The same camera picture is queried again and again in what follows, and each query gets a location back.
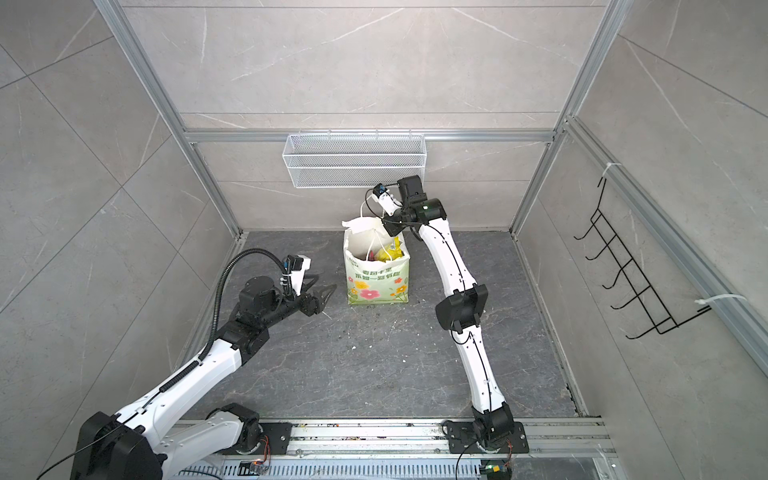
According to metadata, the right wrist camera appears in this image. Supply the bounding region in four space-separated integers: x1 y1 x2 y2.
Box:
372 184 401 216

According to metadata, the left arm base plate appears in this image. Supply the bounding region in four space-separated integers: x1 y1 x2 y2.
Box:
231 422 293 456

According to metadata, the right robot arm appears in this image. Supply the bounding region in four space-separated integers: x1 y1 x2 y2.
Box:
372 176 524 451

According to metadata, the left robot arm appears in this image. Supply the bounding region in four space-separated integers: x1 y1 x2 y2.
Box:
65 248 336 479

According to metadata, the floral paper bag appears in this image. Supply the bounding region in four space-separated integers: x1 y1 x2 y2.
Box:
342 214 410 306

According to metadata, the black wire hook rack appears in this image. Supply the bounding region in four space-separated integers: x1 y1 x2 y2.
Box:
573 178 712 340

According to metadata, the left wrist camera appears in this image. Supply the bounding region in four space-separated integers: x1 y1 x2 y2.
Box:
281 255 311 296

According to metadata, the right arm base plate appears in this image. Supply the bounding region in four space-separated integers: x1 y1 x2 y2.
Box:
440 420 530 455

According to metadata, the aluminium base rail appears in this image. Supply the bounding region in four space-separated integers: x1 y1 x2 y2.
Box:
177 418 627 479

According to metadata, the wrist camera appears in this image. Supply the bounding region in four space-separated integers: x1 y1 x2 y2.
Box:
281 255 311 296
372 184 401 216

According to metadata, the white wire mesh basket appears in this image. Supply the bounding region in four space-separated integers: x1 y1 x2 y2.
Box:
282 133 427 189

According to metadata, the yellow snack packet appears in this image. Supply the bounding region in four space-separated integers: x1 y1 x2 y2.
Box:
374 237 404 262

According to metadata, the aluminium frame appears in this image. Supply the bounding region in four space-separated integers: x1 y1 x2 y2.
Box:
96 1 767 370

